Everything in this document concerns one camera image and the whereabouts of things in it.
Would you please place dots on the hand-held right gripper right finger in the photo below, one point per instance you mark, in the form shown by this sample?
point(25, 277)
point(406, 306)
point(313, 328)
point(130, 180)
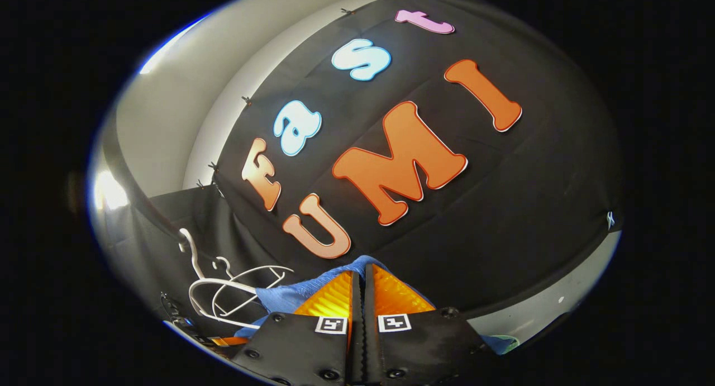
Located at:
point(424, 347)

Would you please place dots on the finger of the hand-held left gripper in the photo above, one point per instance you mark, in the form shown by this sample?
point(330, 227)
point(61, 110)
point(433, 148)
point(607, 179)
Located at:
point(223, 341)

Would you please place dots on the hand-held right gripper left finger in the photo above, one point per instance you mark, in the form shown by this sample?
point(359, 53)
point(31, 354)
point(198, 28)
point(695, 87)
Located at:
point(301, 349)

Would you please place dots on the ceiling light panel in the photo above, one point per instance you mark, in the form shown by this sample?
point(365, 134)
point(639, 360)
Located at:
point(109, 190)

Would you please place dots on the black backdrop cloth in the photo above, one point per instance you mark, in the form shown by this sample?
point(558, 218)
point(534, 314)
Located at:
point(530, 207)

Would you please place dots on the light blue ribbon tie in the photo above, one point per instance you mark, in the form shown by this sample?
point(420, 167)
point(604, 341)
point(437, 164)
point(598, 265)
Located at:
point(610, 219)

